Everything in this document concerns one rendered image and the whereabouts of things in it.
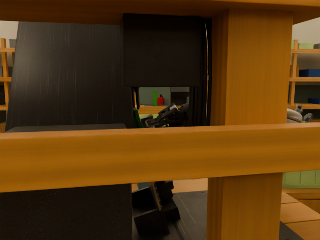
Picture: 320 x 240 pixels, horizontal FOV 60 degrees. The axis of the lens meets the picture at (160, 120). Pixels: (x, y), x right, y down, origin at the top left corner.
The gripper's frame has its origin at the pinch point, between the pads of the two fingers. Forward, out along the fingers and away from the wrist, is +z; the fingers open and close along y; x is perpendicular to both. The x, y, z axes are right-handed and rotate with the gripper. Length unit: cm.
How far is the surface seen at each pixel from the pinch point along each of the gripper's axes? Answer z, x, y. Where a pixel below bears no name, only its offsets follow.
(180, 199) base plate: -4.6, 13.0, -35.5
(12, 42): 163, -485, -269
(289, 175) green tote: -68, 9, -69
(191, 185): -12.9, 5.2, -46.1
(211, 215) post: -4.5, 32.8, 5.7
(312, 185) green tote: -79, 17, -74
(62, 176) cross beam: 21.1, 24.7, 29.5
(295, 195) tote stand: -66, 19, -71
